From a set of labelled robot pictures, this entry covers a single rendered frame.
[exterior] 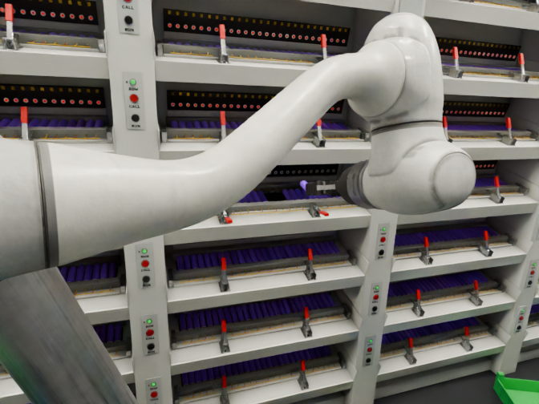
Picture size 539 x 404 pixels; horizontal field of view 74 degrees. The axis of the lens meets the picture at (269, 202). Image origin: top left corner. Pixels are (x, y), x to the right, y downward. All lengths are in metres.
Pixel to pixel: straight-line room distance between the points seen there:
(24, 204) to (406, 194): 0.43
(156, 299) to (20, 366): 0.53
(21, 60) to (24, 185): 0.65
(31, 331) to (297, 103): 0.39
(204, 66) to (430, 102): 0.53
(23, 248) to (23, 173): 0.05
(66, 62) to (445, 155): 0.75
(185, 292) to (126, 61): 0.60
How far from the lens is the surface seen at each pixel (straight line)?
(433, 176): 0.50
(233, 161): 0.35
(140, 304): 1.02
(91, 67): 0.90
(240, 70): 0.92
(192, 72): 0.90
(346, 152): 1.04
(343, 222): 1.09
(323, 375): 1.40
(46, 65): 0.91
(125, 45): 0.89
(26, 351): 0.52
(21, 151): 0.31
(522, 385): 1.87
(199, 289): 1.05
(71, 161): 0.30
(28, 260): 0.30
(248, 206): 1.01
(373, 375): 1.45
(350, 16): 1.27
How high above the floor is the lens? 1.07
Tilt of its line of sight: 15 degrees down
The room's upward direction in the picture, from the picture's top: 2 degrees clockwise
